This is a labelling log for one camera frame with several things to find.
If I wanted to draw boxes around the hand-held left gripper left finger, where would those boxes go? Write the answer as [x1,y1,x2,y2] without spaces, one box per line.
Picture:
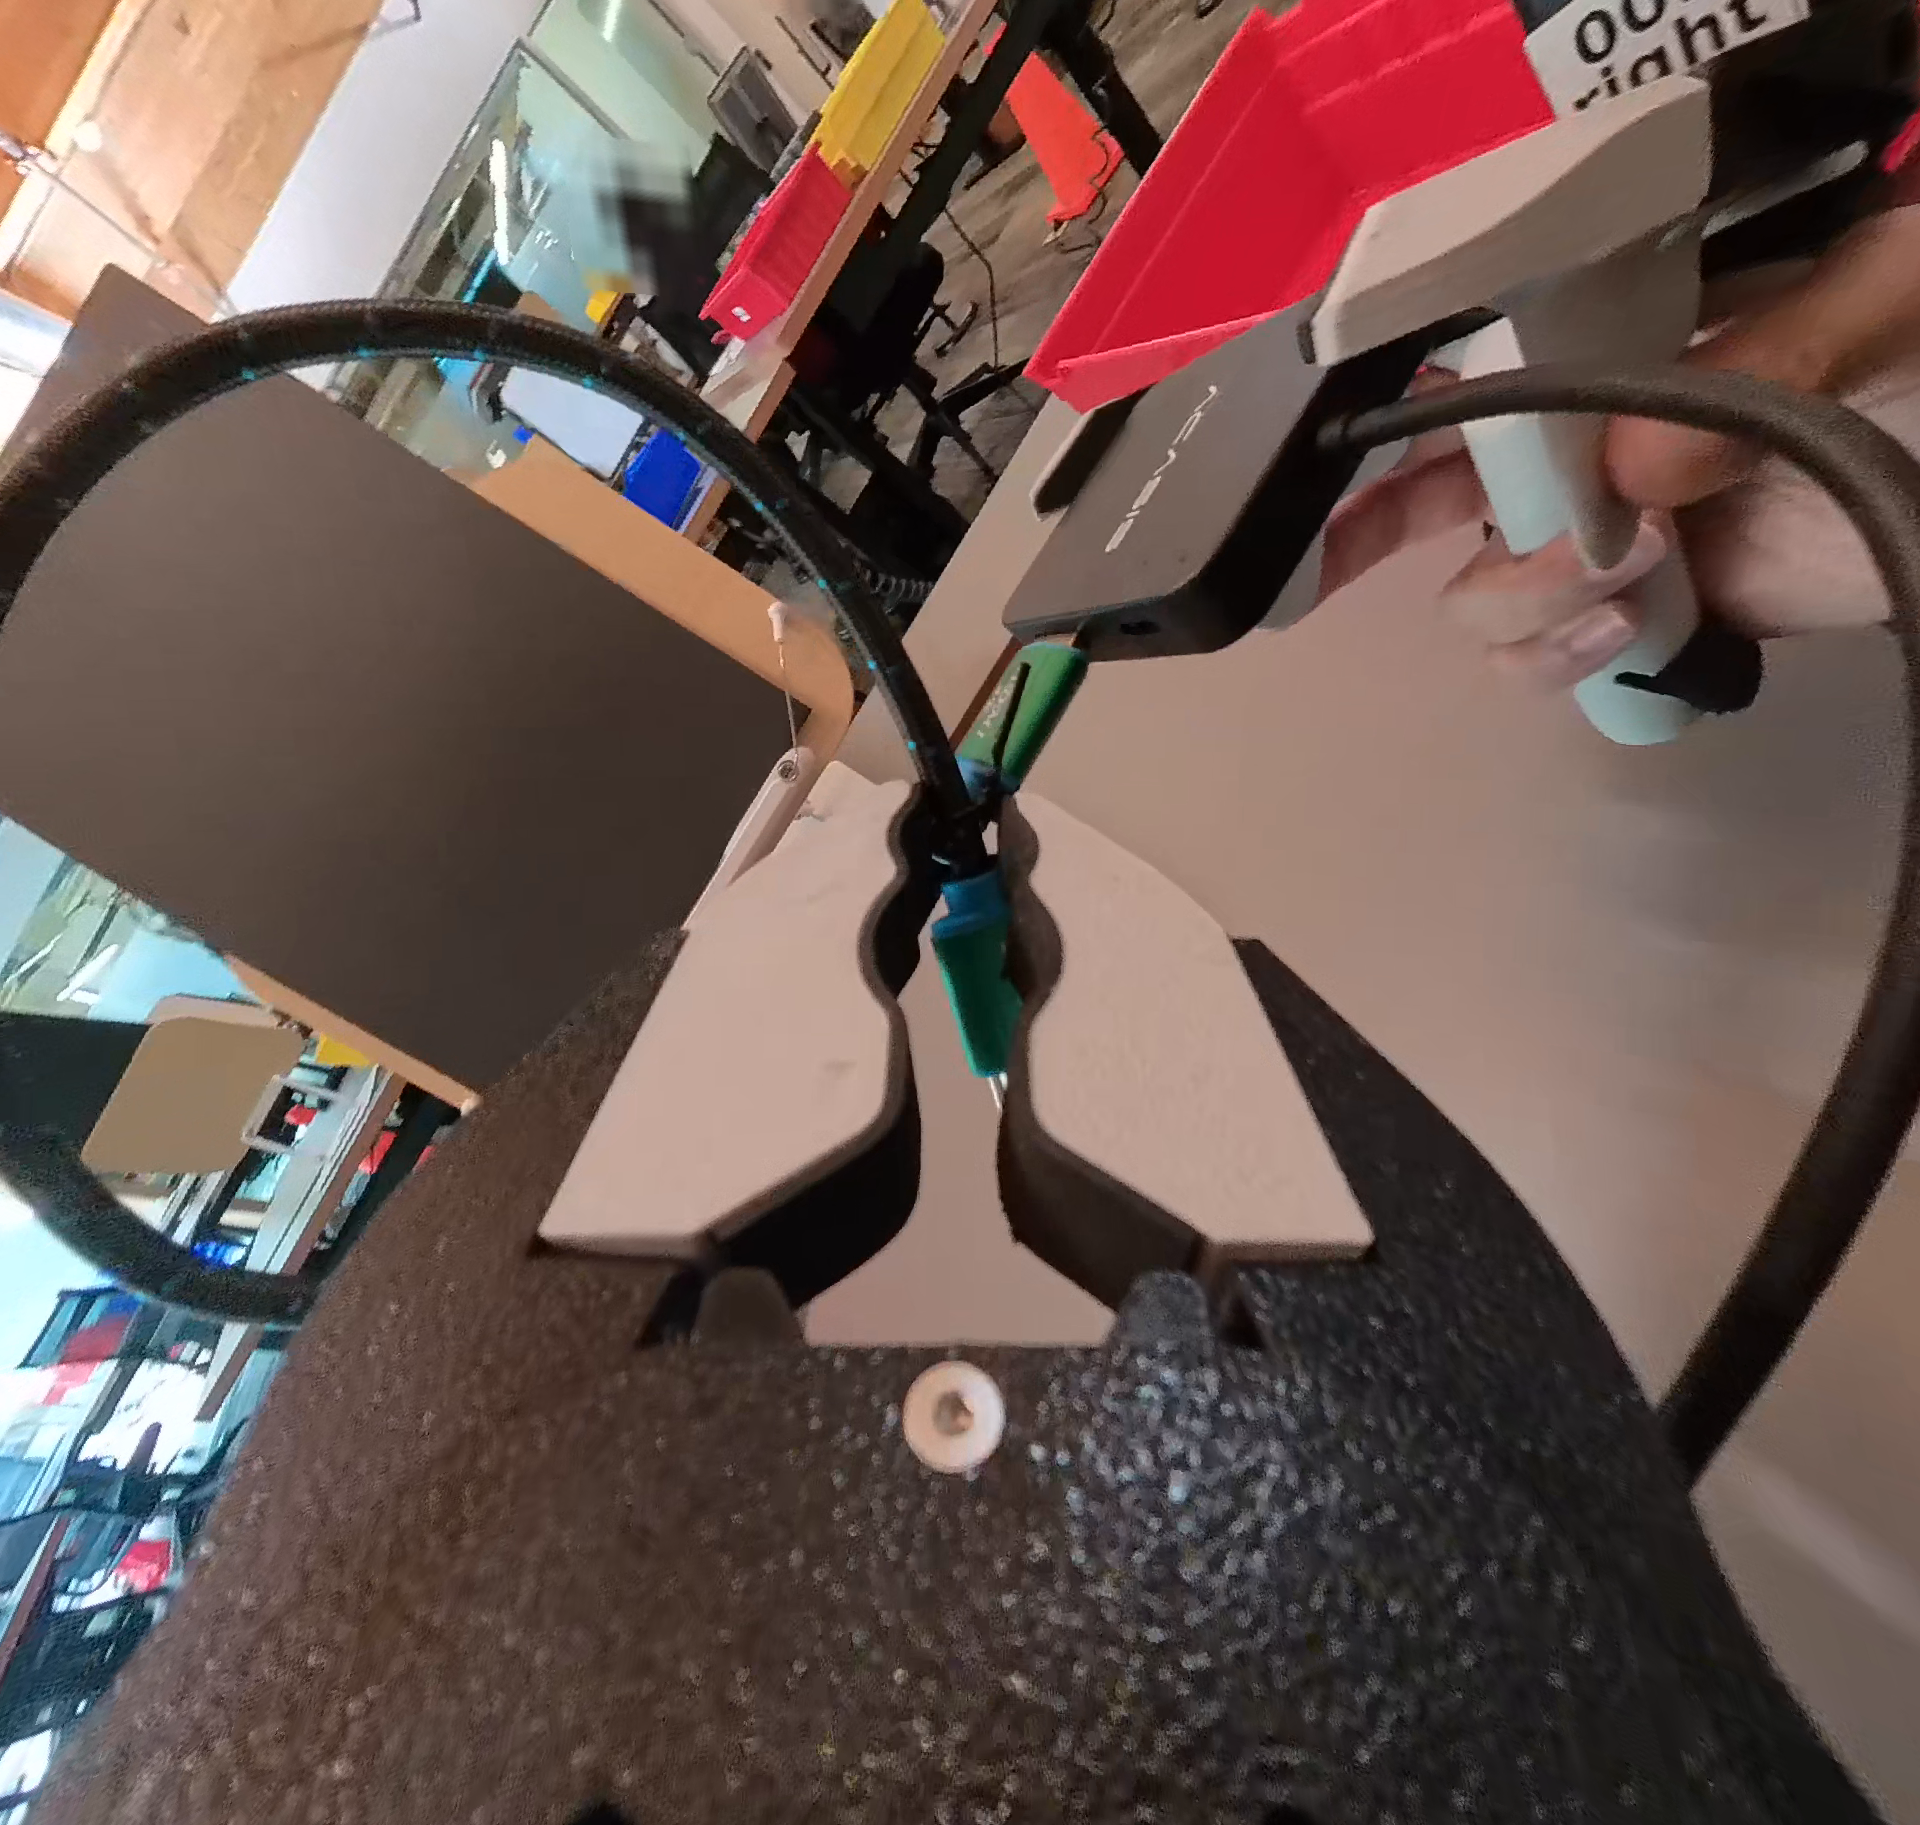
[536,779,923,1307]

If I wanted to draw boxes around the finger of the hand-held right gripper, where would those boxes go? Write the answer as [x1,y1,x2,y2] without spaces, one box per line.
[1299,74,1718,367]
[1253,503,1364,634]

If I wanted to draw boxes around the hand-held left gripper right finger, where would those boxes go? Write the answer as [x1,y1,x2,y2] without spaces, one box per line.
[1001,787,1378,1315]

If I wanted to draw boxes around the black hub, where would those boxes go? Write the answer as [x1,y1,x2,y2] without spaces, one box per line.
[1001,302,1446,659]

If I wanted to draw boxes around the thick black hub cable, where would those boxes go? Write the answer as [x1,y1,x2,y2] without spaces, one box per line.
[1318,367,1920,1486]

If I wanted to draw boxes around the red plastic bin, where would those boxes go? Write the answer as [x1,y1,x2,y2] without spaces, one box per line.
[1022,0,1557,410]

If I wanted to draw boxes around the black braided cable green plugs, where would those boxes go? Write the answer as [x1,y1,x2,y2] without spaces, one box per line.
[0,301,1094,1322]

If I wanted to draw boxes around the grey desk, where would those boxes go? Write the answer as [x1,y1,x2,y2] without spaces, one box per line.
[682,341,1920,1730]

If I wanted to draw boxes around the person's right hand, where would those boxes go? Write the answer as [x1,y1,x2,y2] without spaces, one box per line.
[1332,189,1920,689]

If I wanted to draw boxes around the white monitor stand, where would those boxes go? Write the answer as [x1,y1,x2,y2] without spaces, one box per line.
[719,746,830,904]

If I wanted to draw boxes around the black office chair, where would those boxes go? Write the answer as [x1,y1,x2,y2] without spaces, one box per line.
[798,236,1033,476]

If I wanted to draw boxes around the orange traffic cone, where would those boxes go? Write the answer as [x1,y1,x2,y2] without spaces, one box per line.
[1003,49,1120,228]

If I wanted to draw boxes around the tan rounded panel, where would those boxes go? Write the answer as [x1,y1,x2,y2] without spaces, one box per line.
[83,998,314,1185]

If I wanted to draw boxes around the long background table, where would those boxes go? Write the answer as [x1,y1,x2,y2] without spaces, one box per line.
[700,0,1174,449]

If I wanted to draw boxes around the blue storage bin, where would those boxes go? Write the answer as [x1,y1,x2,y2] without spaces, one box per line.
[620,430,719,534]

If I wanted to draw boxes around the red plastic basket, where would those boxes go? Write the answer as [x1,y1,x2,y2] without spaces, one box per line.
[700,145,853,345]

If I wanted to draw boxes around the yellow plastic bin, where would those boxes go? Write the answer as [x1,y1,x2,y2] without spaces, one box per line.
[805,0,944,178]

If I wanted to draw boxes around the glass partition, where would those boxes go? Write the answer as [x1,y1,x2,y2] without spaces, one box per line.
[330,0,781,404]

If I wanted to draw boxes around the thin tether wire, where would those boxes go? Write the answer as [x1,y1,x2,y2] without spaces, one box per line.
[766,595,805,779]

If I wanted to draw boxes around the dark screen with tan frame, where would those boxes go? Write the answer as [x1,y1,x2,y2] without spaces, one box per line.
[0,263,853,1110]

